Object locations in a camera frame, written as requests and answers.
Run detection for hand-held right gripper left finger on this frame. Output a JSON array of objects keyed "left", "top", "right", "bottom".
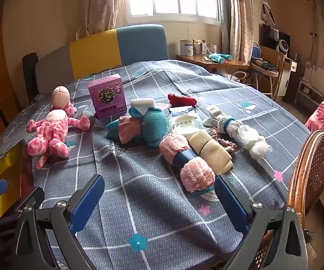
[{"left": 9, "top": 174, "right": 106, "bottom": 270}]

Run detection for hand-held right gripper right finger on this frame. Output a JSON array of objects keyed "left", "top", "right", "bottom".
[{"left": 215, "top": 176, "right": 306, "bottom": 270}]

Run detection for gold box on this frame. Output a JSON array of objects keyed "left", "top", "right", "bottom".
[{"left": 0, "top": 140, "right": 34, "bottom": 223}]

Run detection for pink fluffy socks blue band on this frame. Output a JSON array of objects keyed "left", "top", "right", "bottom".
[{"left": 159, "top": 133, "right": 216, "bottom": 193}]

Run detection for beige cloth roll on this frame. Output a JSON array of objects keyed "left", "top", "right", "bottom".
[{"left": 189, "top": 129, "right": 234, "bottom": 176}]

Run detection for pink scrunchie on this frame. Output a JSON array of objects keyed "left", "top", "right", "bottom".
[{"left": 210, "top": 127, "right": 237, "bottom": 155}]

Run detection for white fluffy socks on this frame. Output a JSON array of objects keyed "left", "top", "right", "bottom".
[{"left": 229, "top": 122, "right": 272, "bottom": 159}]

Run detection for white knit gloves blue band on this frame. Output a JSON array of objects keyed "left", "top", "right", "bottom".
[{"left": 203, "top": 105, "right": 243, "bottom": 134}]

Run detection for teal and pink fluffy socks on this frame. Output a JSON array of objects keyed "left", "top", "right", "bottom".
[{"left": 106, "top": 105, "right": 169, "bottom": 148}]

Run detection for red knit sock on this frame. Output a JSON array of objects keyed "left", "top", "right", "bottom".
[{"left": 168, "top": 93, "right": 197, "bottom": 108}]

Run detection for grey checked bedsheet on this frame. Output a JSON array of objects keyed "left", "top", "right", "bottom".
[{"left": 0, "top": 59, "right": 313, "bottom": 270}]

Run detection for pink spotted giraffe plush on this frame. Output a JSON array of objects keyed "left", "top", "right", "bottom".
[{"left": 26, "top": 86, "right": 92, "bottom": 170}]

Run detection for brown wicker chair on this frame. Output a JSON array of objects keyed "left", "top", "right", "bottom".
[{"left": 287, "top": 130, "right": 324, "bottom": 231}]

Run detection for white wet wipes pack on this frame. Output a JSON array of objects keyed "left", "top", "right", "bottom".
[{"left": 168, "top": 105, "right": 205, "bottom": 135}]

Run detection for purple carton box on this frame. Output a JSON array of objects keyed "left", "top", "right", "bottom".
[{"left": 88, "top": 73, "right": 128, "bottom": 120}]

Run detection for white shelf cabinet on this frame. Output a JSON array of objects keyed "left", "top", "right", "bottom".
[{"left": 295, "top": 60, "right": 324, "bottom": 107}]

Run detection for wooden desk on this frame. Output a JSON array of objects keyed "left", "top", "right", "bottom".
[{"left": 176, "top": 53, "right": 251, "bottom": 75}]

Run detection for teal plush toy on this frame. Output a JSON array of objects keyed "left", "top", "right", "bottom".
[{"left": 208, "top": 53, "right": 231, "bottom": 64}]

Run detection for wooden chair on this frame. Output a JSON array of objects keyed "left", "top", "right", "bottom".
[{"left": 250, "top": 46, "right": 286, "bottom": 100}]

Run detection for cluster of small jars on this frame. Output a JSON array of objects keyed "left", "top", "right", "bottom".
[{"left": 194, "top": 40, "right": 217, "bottom": 54}]

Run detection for white tin can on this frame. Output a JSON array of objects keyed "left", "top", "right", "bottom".
[{"left": 180, "top": 39, "right": 195, "bottom": 57}]

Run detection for grey yellow blue headboard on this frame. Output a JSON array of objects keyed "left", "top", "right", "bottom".
[{"left": 35, "top": 24, "right": 169, "bottom": 85}]

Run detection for white fan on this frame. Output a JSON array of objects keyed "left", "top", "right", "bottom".
[{"left": 277, "top": 31, "right": 290, "bottom": 55}]

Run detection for black monitor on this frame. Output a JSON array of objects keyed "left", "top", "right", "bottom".
[{"left": 262, "top": 24, "right": 281, "bottom": 51}]

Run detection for beige patterned curtain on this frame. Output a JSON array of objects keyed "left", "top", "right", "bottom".
[
  {"left": 76, "top": 0, "right": 127, "bottom": 38},
  {"left": 221, "top": 0, "right": 254, "bottom": 64}
]

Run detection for dark bedside post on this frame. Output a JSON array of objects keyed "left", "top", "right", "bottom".
[{"left": 22, "top": 52, "right": 39, "bottom": 102}]

